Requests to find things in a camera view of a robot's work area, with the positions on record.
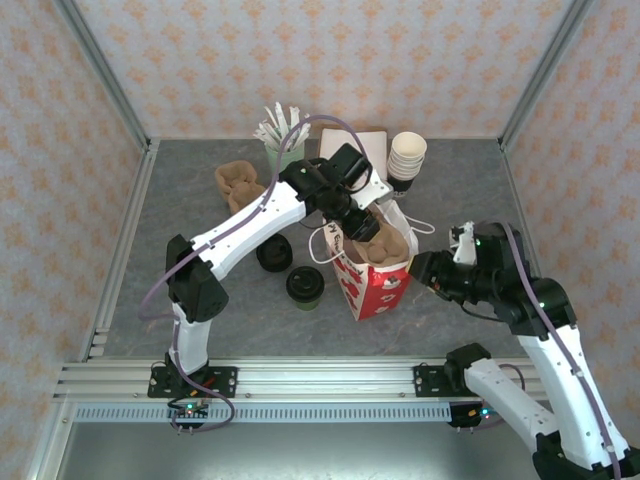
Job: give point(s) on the black plastic cup lid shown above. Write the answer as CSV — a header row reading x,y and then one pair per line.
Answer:
x,y
305,284

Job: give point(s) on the white-rimmed paper cup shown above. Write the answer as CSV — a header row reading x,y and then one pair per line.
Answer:
x,y
402,165
409,146
402,175
402,170

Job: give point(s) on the grey metal panel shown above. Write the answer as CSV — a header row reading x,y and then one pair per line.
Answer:
x,y
325,455

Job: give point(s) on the aluminium frame leg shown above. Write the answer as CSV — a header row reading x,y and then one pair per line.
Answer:
x,y
50,445

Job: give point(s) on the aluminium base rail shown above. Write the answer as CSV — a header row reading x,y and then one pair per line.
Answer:
x,y
325,380

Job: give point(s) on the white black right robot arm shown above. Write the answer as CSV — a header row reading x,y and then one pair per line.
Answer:
x,y
575,400

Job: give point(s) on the aluminium frame post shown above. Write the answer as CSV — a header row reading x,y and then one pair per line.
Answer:
x,y
103,70
547,70

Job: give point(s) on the aluminium table side rail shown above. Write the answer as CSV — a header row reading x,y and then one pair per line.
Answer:
x,y
520,200
132,210

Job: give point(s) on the black printed paper cup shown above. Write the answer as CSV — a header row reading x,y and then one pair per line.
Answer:
x,y
402,187

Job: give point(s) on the white red paper bag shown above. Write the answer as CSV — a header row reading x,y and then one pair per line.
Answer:
x,y
370,295

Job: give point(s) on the mint green holder cup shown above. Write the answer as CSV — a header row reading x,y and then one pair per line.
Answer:
x,y
273,159

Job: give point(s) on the white napkin stack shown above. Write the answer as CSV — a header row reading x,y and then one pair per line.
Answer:
x,y
332,142

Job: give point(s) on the small electronics board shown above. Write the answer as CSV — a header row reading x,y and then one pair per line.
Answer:
x,y
475,414
189,411

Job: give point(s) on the white paper-wrapped stick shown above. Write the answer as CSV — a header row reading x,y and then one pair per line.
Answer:
x,y
271,120
279,120
265,135
304,131
294,115

